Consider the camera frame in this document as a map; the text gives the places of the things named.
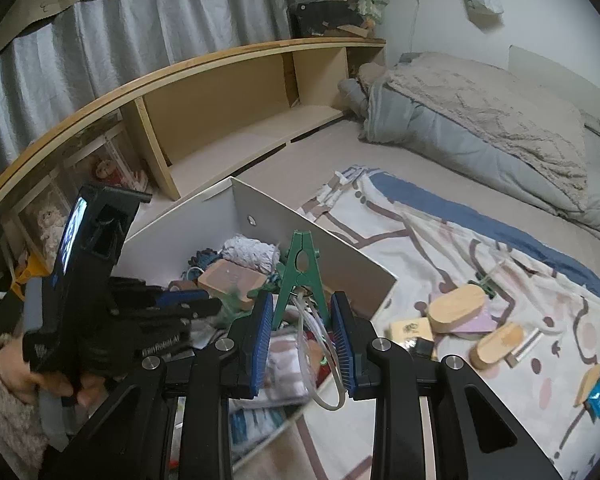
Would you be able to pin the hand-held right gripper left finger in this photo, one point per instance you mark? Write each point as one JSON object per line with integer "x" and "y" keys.
{"x": 260, "y": 345}

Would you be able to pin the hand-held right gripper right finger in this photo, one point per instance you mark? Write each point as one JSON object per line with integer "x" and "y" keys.
{"x": 342, "y": 345}

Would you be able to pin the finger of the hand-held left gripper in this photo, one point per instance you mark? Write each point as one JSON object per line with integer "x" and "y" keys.
{"x": 205, "y": 309}
{"x": 180, "y": 297}

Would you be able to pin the white fluffy cloth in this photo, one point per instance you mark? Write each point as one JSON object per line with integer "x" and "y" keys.
{"x": 250, "y": 252}

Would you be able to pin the white printed shoe box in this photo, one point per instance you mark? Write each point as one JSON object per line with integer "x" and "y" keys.
{"x": 290, "y": 230}

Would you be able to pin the person's left forearm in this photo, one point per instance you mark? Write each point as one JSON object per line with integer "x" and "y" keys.
{"x": 5, "y": 425}

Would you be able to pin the person's left hand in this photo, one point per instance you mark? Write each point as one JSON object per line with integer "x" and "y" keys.
{"x": 12, "y": 370}

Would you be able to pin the pink white packet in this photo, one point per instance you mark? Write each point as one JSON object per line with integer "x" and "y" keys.
{"x": 285, "y": 365}

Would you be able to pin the dark knitted item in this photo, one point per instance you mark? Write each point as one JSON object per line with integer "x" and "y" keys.
{"x": 202, "y": 260}

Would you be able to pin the pale doll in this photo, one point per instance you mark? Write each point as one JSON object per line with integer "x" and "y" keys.
{"x": 50, "y": 230}

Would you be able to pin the gold and white box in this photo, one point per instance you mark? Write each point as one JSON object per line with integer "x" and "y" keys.
{"x": 410, "y": 329}

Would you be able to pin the orange plastic object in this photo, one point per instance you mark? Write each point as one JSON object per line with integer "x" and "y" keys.
{"x": 25, "y": 275}

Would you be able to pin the black ribbed case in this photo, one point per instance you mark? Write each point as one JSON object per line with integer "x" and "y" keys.
{"x": 420, "y": 349}

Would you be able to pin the blue white packet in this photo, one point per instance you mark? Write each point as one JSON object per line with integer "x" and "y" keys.
{"x": 260, "y": 425}

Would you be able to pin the red doll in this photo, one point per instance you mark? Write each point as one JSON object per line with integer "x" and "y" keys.
{"x": 112, "y": 172}

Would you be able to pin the rectangular wooden block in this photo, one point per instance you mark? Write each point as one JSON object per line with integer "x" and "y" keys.
{"x": 455, "y": 307}

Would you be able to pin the printed blanket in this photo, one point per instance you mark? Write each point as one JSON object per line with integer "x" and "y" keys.
{"x": 430, "y": 260}

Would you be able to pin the oval wooden box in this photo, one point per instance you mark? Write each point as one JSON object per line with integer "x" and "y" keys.
{"x": 497, "y": 347}

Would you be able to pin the beige bed sheet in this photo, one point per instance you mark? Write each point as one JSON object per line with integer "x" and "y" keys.
{"x": 305, "y": 160}

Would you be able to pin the small white striped box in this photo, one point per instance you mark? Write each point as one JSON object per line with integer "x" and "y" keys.
{"x": 527, "y": 346}

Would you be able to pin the wooden shelf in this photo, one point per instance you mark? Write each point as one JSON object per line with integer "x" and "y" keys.
{"x": 220, "y": 105}

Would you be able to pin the grey duvet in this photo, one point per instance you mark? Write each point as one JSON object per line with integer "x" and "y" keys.
{"x": 430, "y": 130}

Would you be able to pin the grey curtain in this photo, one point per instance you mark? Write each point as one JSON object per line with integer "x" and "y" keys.
{"x": 130, "y": 30}

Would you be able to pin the small wooden block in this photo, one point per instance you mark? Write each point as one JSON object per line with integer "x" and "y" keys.
{"x": 587, "y": 382}

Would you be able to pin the beige textured blanket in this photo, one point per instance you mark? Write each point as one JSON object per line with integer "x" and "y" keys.
{"x": 480, "y": 100}

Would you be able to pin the wooden board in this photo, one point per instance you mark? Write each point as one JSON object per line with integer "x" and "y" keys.
{"x": 352, "y": 31}

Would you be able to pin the black bag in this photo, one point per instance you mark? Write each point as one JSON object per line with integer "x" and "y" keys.
{"x": 325, "y": 17}

